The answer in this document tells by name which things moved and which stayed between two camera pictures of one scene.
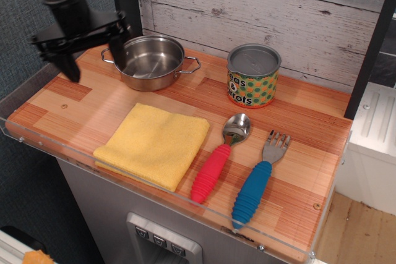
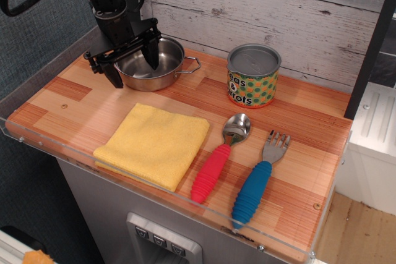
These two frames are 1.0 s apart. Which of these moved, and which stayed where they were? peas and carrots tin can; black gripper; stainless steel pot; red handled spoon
Moved: black gripper
Stayed: stainless steel pot; peas and carrots tin can; red handled spoon
